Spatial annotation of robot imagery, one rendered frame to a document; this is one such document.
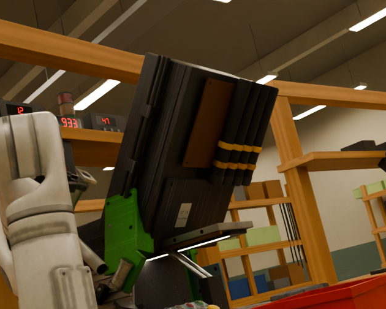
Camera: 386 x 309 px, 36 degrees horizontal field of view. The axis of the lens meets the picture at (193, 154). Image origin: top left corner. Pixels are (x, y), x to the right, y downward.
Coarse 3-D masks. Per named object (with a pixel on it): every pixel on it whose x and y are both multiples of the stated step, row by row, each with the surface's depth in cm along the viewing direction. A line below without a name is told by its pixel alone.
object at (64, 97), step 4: (64, 92) 205; (68, 92) 206; (60, 96) 205; (64, 96) 205; (68, 96) 205; (60, 100) 205; (64, 100) 204; (68, 100) 205; (72, 100) 207; (60, 104) 205
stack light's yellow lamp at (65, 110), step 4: (64, 104) 204; (68, 104) 204; (72, 104) 206; (60, 108) 205; (64, 108) 204; (68, 108) 204; (72, 108) 205; (60, 112) 205; (64, 112) 203; (68, 112) 203; (72, 112) 204
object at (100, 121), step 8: (0, 104) 168; (8, 104) 170; (16, 104) 172; (24, 104) 175; (32, 104) 177; (0, 112) 167; (8, 112) 169; (16, 112) 171; (24, 112) 174; (32, 112) 176; (88, 112) 195; (88, 120) 195; (96, 120) 196; (104, 120) 199; (112, 120) 202; (120, 120) 205; (88, 128) 195; (96, 128) 195; (104, 128) 197; (112, 128) 200; (120, 128) 204
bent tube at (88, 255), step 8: (80, 176) 151; (88, 176) 154; (80, 192) 152; (72, 200) 152; (80, 240) 146; (88, 248) 143; (88, 256) 140; (96, 256) 140; (88, 264) 140; (96, 264) 137; (104, 264) 140; (96, 272) 137; (104, 272) 139
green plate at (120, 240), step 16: (112, 208) 160; (128, 208) 156; (112, 224) 158; (128, 224) 154; (112, 240) 156; (128, 240) 152; (144, 240) 155; (112, 256) 154; (128, 256) 150; (112, 272) 153
